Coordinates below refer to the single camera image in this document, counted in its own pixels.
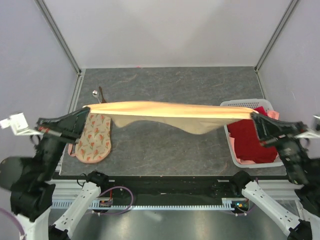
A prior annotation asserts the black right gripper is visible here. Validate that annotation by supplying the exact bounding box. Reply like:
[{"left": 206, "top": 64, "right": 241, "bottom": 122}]
[{"left": 250, "top": 109, "right": 310, "bottom": 181}]

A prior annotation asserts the pink cloth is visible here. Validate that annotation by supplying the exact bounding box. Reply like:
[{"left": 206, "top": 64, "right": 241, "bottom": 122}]
[{"left": 228, "top": 109, "right": 281, "bottom": 166}]

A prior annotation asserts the peach cloth napkin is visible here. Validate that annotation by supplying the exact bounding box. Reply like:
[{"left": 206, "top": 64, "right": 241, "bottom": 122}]
[{"left": 87, "top": 101, "right": 257, "bottom": 135}]

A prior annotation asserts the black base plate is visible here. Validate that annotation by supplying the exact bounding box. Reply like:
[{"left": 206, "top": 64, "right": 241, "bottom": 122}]
[{"left": 49, "top": 174, "right": 260, "bottom": 208}]

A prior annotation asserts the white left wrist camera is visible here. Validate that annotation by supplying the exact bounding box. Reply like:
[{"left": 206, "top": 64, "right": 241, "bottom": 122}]
[{"left": 0, "top": 112, "right": 41, "bottom": 136}]

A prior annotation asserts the aluminium frame post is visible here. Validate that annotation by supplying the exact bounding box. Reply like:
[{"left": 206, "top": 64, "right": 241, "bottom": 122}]
[
  {"left": 34, "top": 0, "right": 83, "bottom": 76},
  {"left": 254, "top": 0, "right": 300, "bottom": 73}
]

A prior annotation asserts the metal spoon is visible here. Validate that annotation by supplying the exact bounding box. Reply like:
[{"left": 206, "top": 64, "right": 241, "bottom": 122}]
[{"left": 92, "top": 90, "right": 102, "bottom": 104}]

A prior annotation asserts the red cloth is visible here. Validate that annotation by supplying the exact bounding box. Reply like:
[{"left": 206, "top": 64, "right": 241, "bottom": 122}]
[{"left": 227, "top": 119, "right": 278, "bottom": 165}]

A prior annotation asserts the grey slotted cable duct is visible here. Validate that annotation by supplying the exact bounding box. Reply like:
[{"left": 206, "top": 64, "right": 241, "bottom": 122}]
[{"left": 51, "top": 198, "right": 249, "bottom": 211}]

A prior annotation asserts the right aluminium frame post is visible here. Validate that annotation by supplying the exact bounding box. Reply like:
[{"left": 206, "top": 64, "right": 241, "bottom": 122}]
[{"left": 254, "top": 0, "right": 300, "bottom": 73}]

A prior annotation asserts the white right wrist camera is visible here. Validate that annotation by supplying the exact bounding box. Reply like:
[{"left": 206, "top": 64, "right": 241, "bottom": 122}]
[{"left": 295, "top": 114, "right": 320, "bottom": 139}]

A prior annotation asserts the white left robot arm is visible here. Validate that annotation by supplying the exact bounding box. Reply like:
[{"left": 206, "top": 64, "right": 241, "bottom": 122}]
[{"left": 0, "top": 107, "right": 110, "bottom": 240}]

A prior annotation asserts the floral oven mitt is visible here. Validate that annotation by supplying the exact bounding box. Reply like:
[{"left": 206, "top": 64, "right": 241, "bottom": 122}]
[{"left": 67, "top": 113, "right": 112, "bottom": 164}]

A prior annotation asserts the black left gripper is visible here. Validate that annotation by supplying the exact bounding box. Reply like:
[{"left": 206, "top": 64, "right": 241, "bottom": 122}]
[{"left": 36, "top": 104, "right": 92, "bottom": 179}]

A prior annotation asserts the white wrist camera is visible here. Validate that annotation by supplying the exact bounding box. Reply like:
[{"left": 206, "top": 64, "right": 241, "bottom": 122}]
[
  {"left": 295, "top": 114, "right": 320, "bottom": 139},
  {"left": 0, "top": 112, "right": 41, "bottom": 136}
]

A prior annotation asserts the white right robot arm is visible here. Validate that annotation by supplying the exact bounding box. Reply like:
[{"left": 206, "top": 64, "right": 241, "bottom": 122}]
[{"left": 229, "top": 112, "right": 320, "bottom": 240}]

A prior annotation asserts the white perforated plastic basket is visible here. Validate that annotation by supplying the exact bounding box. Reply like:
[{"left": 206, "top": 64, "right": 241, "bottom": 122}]
[{"left": 220, "top": 98, "right": 283, "bottom": 169}]

